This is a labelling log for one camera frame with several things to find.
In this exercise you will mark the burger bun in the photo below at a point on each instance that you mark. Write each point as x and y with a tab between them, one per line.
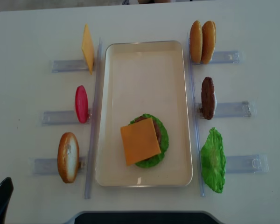
209	41
196	42

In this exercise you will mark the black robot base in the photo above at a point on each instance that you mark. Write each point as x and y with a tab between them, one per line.
144	218

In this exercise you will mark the cheese slice on burger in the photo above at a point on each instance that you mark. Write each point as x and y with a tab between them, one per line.
139	141

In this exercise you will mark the lettuce leaf on burger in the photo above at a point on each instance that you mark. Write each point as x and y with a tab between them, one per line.
155	160

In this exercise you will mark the red tomato slice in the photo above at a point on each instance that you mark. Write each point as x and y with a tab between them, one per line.
81	104

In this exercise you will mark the standing meat patty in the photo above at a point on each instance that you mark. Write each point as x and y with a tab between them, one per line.
208	98

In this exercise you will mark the standing bread slice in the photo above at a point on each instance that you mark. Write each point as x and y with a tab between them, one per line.
68	157

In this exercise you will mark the standing cheese slice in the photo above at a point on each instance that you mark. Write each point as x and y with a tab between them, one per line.
88	49

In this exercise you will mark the clear tomato holder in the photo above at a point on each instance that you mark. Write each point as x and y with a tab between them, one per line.
54	118

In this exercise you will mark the standing lettuce leaf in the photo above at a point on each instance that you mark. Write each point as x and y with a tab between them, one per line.
213	161

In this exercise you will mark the clear cheese holder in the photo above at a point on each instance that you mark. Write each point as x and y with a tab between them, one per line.
68	66

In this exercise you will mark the clear bread holder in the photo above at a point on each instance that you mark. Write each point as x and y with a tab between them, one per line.
40	166

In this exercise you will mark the clear lettuce holder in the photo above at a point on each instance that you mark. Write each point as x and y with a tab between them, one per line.
257	163

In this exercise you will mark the cream rectangular tray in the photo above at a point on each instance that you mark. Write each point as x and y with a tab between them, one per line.
141	78

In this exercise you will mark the clear patty holder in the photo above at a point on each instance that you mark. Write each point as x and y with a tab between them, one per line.
243	109

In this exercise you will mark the clear bun holder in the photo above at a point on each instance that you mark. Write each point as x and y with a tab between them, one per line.
225	57

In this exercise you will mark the standing burger bun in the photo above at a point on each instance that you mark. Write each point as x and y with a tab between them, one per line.
209	41

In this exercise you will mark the left clear long rail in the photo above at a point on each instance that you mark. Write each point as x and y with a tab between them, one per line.
94	124

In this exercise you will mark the clear long rail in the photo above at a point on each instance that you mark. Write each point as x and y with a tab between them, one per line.
195	122
94	124

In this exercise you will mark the right clear long rail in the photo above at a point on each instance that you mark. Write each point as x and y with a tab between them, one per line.
195	122

